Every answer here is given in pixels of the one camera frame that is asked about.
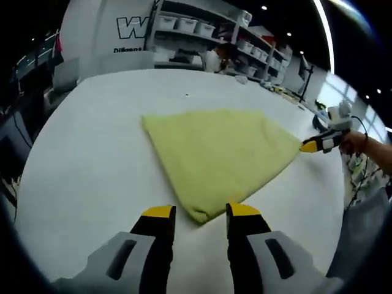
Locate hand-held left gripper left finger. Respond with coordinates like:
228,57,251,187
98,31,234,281
50,204,178,294

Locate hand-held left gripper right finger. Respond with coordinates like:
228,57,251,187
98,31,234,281
225,202,327,294

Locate yellow blue black garment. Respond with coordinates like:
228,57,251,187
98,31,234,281
140,108,304,227

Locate person's right hand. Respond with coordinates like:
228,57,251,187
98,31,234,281
338,131,368,156

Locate pile of small table items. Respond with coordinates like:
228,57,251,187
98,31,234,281
260,80,303,102

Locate long ceiling light strip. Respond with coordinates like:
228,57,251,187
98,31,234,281
312,0,335,74

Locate person's grey shirt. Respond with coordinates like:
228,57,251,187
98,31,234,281
341,186,392,276

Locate round ceiling spotlights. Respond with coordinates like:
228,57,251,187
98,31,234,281
260,4,383,101

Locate grey metal storage shelf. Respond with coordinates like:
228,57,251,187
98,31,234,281
146,0,292,86

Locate row of white storage bins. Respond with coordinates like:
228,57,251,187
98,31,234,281
157,13,290,85

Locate grey office chair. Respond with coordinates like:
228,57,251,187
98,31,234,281
51,57,81,92

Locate hanging bag with pink strap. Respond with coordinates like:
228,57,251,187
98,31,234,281
52,29,64,62

